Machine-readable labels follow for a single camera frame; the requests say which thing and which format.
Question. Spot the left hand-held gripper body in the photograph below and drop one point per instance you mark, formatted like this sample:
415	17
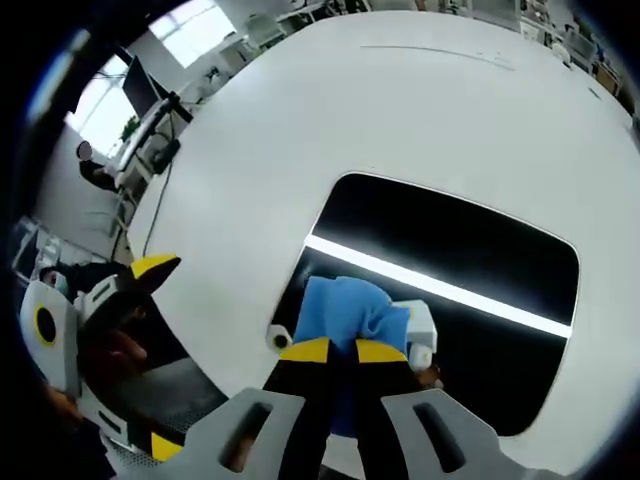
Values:
50	345

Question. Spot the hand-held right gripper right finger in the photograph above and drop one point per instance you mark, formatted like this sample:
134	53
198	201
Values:
445	440

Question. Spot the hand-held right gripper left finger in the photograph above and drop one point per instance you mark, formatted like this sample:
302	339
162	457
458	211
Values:
240	435

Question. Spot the blue cleaning cloth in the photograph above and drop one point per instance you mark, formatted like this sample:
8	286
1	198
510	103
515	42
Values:
345	305

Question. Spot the person's left hand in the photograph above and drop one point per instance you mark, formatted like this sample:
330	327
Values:
120	350

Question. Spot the grey mesh office chair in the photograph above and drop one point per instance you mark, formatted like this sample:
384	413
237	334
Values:
170	390

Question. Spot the green potted plant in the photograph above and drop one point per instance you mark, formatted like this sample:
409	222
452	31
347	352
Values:
129	127

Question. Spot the black computer monitor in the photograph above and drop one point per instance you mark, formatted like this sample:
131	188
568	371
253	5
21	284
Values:
139	85

